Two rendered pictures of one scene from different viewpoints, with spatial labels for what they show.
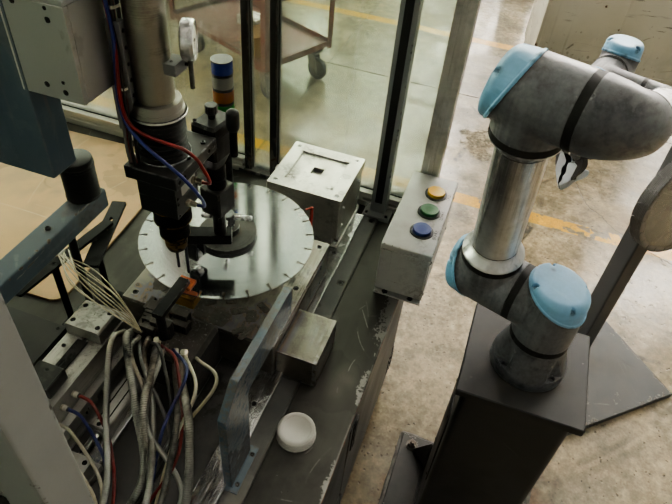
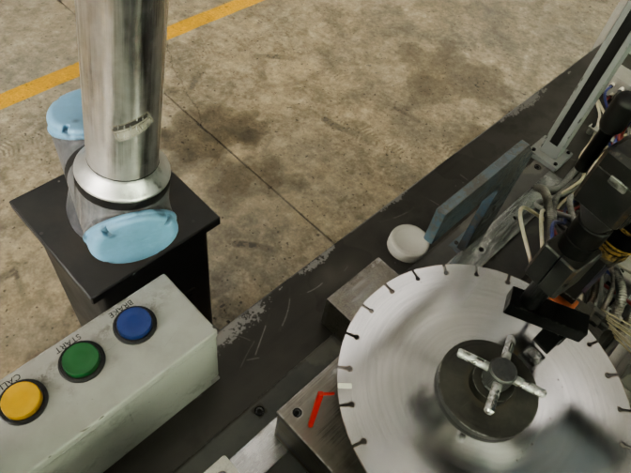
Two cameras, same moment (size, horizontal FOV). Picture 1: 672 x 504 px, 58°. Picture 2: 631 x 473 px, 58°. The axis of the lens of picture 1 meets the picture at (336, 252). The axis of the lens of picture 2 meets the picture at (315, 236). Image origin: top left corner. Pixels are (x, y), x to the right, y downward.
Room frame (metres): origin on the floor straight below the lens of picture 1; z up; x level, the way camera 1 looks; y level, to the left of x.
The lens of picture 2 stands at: (1.19, 0.11, 1.53)
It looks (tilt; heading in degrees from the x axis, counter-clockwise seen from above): 53 degrees down; 201
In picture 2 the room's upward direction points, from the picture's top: 11 degrees clockwise
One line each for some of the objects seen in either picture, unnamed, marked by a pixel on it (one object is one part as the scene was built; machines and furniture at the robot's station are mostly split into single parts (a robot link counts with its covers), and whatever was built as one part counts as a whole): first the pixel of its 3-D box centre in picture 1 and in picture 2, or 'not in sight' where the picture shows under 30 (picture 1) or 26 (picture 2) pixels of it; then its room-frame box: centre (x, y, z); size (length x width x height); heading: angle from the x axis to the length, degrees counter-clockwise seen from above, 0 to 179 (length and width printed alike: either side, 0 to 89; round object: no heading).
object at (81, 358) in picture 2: (429, 212); (82, 361); (1.05, -0.20, 0.90); 0.04 x 0.04 x 0.02
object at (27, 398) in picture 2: (435, 194); (23, 402); (1.12, -0.21, 0.90); 0.04 x 0.04 x 0.02
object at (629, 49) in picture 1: (615, 66); not in sight; (1.20, -0.53, 1.21); 0.09 x 0.08 x 0.11; 146
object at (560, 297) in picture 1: (548, 305); (98, 141); (0.79, -0.41, 0.91); 0.13 x 0.12 x 0.14; 56
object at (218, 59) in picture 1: (221, 65); not in sight; (1.15, 0.27, 1.14); 0.05 x 0.04 x 0.03; 75
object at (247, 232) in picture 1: (227, 229); (489, 385); (0.85, 0.21, 0.96); 0.11 x 0.11 x 0.03
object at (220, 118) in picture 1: (215, 161); (600, 217); (0.78, 0.20, 1.17); 0.06 x 0.05 x 0.20; 156
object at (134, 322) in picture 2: (421, 231); (134, 325); (0.98, -0.18, 0.90); 0.04 x 0.04 x 0.02
